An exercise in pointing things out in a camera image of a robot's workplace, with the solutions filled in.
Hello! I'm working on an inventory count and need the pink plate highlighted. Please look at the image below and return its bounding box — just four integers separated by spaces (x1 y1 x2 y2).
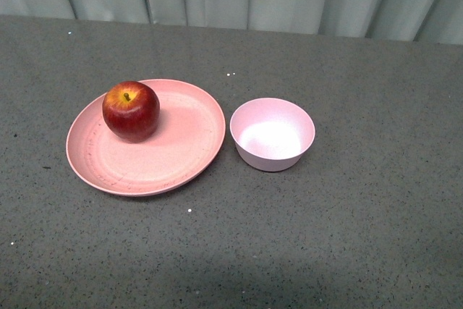
66 79 226 197

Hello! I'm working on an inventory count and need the red apple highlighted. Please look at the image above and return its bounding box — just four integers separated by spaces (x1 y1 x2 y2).
102 81 160 143

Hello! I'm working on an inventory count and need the pink bowl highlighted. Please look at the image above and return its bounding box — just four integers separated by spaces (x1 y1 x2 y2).
229 98 315 172

